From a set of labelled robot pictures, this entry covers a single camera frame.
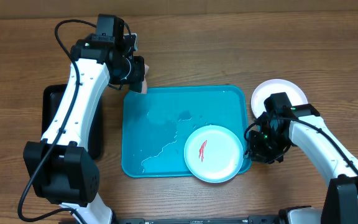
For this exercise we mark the black plastic tray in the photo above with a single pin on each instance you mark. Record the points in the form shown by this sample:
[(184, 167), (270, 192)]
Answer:
[(52, 97)]

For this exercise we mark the light blue plate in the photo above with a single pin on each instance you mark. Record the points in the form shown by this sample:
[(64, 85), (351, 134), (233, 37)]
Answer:
[(213, 154)]

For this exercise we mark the green and pink sponge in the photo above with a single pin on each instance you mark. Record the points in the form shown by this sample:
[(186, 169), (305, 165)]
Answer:
[(144, 84)]

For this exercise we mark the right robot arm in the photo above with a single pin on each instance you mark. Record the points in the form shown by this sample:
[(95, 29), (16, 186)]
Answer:
[(337, 166)]

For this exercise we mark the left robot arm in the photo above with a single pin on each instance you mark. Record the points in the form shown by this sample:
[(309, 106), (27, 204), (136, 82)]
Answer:
[(60, 166)]

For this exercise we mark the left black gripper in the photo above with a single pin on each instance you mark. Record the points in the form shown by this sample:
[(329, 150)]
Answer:
[(138, 64)]

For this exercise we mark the white plate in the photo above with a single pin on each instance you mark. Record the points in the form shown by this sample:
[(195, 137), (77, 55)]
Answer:
[(265, 89)]

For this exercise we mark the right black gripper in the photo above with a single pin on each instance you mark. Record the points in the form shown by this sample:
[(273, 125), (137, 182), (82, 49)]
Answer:
[(258, 154)]

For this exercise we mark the teal plastic tray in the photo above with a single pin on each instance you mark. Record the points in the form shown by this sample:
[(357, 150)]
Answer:
[(156, 125)]

